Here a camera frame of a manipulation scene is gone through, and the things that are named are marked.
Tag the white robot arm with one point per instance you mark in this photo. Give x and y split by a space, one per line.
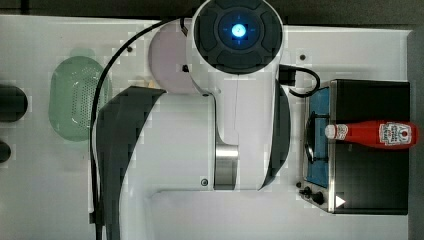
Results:
231 133

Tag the large black pot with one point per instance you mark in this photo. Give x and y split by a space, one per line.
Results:
13 103

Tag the black oven door handle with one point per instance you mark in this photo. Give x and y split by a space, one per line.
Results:
309 145

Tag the lilac oval plate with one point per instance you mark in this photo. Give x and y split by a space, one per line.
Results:
167 60

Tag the black steel toaster oven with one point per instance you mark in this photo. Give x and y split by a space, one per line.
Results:
350 178

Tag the red ketchup bottle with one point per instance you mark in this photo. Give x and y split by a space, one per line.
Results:
380 134

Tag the green perforated colander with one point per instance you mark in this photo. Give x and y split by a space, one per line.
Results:
72 89

